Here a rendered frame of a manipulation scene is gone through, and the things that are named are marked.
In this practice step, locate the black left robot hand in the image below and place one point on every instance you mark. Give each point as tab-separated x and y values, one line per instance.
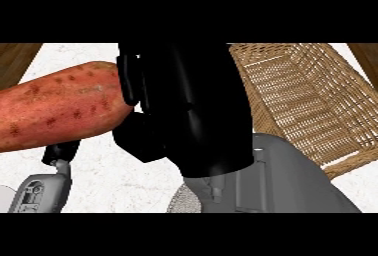
59	151

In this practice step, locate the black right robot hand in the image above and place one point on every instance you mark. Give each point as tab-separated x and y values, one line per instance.
197	110

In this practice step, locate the reddish brown sweet potato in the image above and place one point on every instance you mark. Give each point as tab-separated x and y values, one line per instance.
54	106

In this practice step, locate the tan wicker basket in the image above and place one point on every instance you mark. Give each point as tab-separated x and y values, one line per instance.
305	100

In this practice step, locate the grey speckled placemat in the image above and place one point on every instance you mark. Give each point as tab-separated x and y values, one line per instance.
185	204

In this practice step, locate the pale grey rounded object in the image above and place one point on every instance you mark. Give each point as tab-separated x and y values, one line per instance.
6	200

